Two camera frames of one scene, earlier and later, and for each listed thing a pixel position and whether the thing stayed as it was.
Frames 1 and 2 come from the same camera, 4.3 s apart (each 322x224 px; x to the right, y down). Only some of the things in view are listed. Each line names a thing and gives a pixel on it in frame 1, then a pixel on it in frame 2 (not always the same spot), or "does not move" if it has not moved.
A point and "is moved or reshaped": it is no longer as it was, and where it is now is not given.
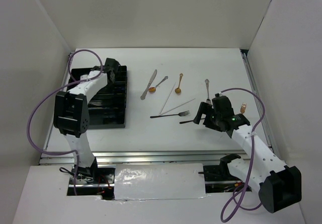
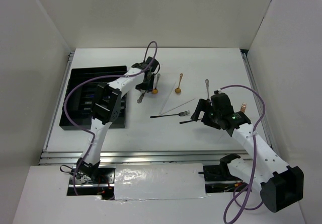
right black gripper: x=206 y=108 does not move
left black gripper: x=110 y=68 -> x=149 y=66
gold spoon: x=178 y=90 does not move
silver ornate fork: x=208 y=101 does not move
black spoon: x=188 y=121 does not move
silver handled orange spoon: x=153 y=89 is moved or reshaped
